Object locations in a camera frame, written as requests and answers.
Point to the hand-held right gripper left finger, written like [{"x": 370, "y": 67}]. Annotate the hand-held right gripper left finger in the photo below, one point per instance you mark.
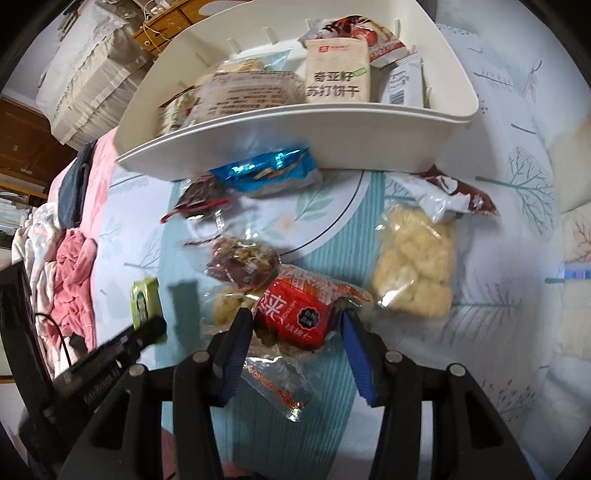
[{"x": 235, "y": 360}]

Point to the brown bread clear packet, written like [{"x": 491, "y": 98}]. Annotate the brown bread clear packet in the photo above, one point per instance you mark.
[{"x": 249, "y": 94}]

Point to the white lace covered furniture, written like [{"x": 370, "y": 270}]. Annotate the white lace covered furniture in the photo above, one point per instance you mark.
[{"x": 83, "y": 69}]

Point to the yellow cracker blue-edged packet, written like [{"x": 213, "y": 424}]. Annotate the yellow cracker blue-edged packet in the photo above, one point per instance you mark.
[{"x": 256, "y": 63}]

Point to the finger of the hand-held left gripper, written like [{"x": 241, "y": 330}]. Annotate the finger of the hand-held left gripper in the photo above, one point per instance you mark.
[
  {"x": 185, "y": 304},
  {"x": 120, "y": 350}
]

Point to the white grey sachet packet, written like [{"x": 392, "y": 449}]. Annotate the white grey sachet packet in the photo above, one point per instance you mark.
[{"x": 406, "y": 85}]

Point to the dark date red-trim packet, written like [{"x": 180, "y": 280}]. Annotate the dark date red-trim packet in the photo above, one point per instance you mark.
[{"x": 201, "y": 194}]

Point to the walnut date clear packet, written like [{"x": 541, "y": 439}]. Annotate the walnut date clear packet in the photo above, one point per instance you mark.
[{"x": 244, "y": 263}]

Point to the dark blue jeans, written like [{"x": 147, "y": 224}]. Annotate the dark blue jeans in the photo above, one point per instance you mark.
[{"x": 74, "y": 184}]

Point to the white plastic storage bin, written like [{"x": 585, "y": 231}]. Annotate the white plastic storage bin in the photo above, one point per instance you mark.
[{"x": 323, "y": 138}]

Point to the crumpled pink fleece blanket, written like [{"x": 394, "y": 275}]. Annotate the crumpled pink fleece blanket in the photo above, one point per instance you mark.
[{"x": 74, "y": 272}]

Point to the teal striped placemat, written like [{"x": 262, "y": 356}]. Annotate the teal striped placemat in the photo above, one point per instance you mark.
[{"x": 332, "y": 258}]

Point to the shiny blue snack packet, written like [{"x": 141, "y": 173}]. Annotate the shiny blue snack packet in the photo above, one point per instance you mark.
[{"x": 272, "y": 173}]

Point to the brown and white snack packet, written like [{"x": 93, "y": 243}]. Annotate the brown and white snack packet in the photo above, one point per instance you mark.
[{"x": 461, "y": 196}]

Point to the small green snack packet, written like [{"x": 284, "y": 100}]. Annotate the small green snack packet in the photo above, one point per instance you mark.
[{"x": 145, "y": 300}]

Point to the red and white snack packet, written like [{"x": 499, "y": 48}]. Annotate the red and white snack packet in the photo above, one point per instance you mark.
[{"x": 369, "y": 32}]

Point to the pink quilt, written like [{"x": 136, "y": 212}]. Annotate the pink quilt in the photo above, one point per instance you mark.
[{"x": 104, "y": 184}]

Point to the yellow pastry clear packet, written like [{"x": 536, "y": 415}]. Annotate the yellow pastry clear packet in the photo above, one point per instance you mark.
[{"x": 228, "y": 302}]

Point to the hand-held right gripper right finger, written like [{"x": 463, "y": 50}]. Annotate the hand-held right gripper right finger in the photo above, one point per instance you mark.
[{"x": 358, "y": 364}]

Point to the clear red-trim snack packet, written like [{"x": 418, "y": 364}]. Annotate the clear red-trim snack packet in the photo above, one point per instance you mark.
[{"x": 277, "y": 383}]

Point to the pale leaf print curtain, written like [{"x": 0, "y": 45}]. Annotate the pale leaf print curtain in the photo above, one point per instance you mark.
[{"x": 572, "y": 184}]

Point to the red label walnut packet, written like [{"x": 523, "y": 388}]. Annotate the red label walnut packet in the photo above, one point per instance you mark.
[{"x": 295, "y": 314}]

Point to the puffed rice cake packet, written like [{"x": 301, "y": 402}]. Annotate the puffed rice cake packet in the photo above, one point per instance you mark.
[{"x": 413, "y": 263}]

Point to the dark wooden wardrobe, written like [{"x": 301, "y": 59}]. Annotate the dark wooden wardrobe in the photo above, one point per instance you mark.
[{"x": 18, "y": 134}]

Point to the leaf print tablecloth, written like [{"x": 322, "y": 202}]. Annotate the leaf print tablecloth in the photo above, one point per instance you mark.
[{"x": 485, "y": 300}]

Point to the white floral cloth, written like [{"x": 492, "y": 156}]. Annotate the white floral cloth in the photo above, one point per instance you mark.
[{"x": 37, "y": 240}]

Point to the beige soda cracker packet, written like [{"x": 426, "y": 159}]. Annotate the beige soda cracker packet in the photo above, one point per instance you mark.
[{"x": 337, "y": 69}]

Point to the wooden desk with drawers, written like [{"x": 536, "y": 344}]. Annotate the wooden desk with drawers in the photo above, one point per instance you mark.
[{"x": 171, "y": 23}]

